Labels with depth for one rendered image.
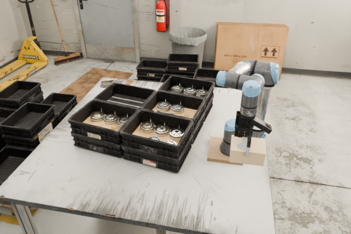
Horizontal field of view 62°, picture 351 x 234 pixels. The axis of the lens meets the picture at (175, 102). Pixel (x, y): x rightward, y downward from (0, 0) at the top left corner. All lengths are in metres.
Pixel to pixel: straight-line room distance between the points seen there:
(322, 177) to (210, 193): 1.60
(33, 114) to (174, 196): 1.83
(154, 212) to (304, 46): 3.87
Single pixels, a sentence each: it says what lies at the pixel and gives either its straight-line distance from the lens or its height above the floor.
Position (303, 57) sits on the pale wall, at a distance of 5.04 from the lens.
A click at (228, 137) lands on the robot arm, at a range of 1.93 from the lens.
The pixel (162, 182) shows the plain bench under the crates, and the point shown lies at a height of 0.70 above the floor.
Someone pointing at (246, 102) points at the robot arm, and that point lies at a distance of 1.30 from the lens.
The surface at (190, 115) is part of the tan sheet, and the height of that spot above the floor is 0.83.
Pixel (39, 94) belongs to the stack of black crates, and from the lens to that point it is 3.49.
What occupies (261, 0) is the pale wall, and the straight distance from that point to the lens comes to 4.70.
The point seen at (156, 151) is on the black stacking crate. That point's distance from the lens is 1.83.
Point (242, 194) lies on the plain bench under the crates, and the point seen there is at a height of 0.70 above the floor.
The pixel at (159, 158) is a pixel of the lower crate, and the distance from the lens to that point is 1.85.
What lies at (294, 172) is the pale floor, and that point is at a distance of 3.12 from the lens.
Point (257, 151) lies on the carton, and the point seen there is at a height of 1.13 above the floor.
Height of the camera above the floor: 2.03
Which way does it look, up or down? 31 degrees down
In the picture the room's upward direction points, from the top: straight up
